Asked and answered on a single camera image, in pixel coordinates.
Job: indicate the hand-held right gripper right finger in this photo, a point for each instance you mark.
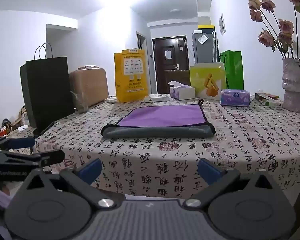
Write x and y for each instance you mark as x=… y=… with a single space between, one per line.
x=210 y=171

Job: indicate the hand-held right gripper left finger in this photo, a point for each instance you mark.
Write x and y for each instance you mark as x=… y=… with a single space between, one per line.
x=89 y=170

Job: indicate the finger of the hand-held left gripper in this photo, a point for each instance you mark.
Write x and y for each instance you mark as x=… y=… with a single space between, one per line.
x=16 y=143
x=51 y=157

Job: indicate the purple and grey towel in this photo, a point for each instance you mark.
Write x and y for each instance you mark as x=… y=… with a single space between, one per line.
x=162 y=116

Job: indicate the pile of floor clutter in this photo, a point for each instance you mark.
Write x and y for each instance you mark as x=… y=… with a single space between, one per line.
x=7 y=126

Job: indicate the calligraphy printed tablecloth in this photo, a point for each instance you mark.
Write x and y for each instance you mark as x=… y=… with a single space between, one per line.
x=240 y=145

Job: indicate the black paper bag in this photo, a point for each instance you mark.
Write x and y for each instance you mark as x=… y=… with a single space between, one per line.
x=46 y=92

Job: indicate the clear drinking glass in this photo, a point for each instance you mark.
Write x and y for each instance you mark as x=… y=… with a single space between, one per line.
x=80 y=103

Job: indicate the purple tissue pack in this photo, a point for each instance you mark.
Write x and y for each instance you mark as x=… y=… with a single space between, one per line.
x=235 y=98

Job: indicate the white purple tissue box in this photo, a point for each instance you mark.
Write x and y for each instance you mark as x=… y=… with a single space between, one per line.
x=183 y=92

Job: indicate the yellow-green gift bag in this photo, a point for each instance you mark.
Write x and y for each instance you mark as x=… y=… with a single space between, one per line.
x=207 y=82

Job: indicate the flat white box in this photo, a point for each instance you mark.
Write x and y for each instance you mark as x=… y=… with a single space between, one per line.
x=156 y=98

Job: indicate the green and red box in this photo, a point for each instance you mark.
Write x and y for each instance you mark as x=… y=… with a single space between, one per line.
x=268 y=101

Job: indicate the dark wooden chair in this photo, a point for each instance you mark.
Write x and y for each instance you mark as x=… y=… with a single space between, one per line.
x=177 y=80

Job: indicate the yellow shopping bag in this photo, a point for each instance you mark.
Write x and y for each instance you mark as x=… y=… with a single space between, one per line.
x=131 y=77

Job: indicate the green paper bag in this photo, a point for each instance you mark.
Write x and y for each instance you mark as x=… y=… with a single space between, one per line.
x=233 y=70

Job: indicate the dark brown door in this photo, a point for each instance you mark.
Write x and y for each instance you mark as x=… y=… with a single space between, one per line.
x=160 y=65

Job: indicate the grey refrigerator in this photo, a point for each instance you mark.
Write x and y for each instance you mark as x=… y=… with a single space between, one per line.
x=202 y=52

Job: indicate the white textured vase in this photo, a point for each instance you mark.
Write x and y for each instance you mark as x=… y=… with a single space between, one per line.
x=292 y=85

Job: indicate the paper note on door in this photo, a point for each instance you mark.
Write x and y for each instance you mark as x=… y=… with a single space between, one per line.
x=168 y=55

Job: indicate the paper note on refrigerator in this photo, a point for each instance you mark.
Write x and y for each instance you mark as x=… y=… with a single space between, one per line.
x=202 y=39

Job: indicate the yellow box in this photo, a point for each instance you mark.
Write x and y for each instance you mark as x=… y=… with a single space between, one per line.
x=206 y=28

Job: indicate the dried rose bouquet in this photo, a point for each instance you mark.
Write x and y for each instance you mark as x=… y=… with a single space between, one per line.
x=286 y=27

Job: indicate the ceiling lamp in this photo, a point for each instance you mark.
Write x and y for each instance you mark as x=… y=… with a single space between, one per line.
x=175 y=10

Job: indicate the wall picture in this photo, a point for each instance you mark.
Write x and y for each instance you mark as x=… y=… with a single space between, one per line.
x=222 y=24

